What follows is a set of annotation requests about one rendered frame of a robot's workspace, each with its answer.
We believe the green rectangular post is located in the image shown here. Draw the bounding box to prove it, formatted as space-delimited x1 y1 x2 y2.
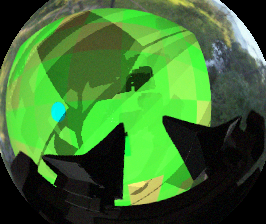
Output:
124 134 130 157

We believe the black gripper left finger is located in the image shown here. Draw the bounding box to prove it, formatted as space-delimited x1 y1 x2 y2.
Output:
42 122 125 199

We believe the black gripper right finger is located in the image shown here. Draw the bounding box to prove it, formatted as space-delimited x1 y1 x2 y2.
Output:
162 114 242 181

